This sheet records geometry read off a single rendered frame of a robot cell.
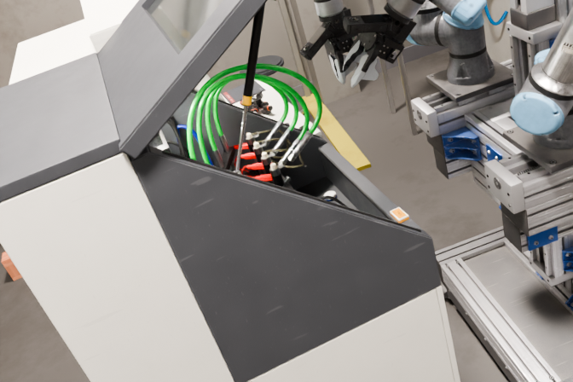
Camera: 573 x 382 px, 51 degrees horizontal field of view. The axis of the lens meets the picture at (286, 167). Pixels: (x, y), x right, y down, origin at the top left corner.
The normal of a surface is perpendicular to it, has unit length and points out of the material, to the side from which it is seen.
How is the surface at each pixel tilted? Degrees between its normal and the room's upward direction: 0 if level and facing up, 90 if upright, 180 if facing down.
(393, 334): 90
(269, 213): 90
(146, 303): 90
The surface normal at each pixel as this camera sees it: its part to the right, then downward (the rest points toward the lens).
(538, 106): -0.60, 0.62
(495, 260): -0.27, -0.83
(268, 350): 0.33, 0.39
